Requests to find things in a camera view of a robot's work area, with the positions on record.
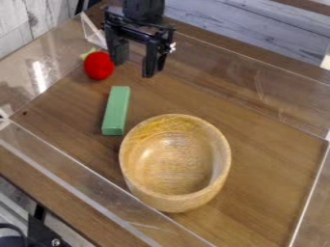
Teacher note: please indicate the red plush strawberry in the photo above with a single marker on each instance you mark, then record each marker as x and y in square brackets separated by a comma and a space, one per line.
[97, 64]

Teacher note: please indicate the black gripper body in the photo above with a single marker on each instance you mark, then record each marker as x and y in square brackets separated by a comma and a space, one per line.
[139, 23]

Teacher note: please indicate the green rectangular block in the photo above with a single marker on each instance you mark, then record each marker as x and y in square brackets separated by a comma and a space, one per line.
[116, 110]

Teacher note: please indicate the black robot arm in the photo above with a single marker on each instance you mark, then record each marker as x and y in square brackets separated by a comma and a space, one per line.
[139, 24]

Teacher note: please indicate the black clamp under table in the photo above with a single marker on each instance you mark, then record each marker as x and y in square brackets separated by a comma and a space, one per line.
[38, 236]

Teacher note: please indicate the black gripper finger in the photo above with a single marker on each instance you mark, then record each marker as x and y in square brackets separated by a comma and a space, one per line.
[153, 60]
[117, 46]

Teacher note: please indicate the clear acrylic barrier wall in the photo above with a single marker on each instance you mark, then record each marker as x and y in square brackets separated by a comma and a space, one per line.
[271, 111]

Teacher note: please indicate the clear acrylic corner bracket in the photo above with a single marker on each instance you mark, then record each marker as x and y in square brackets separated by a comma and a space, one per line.
[93, 34]

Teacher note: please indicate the wooden bowl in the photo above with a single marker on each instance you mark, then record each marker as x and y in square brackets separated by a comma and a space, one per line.
[175, 160]

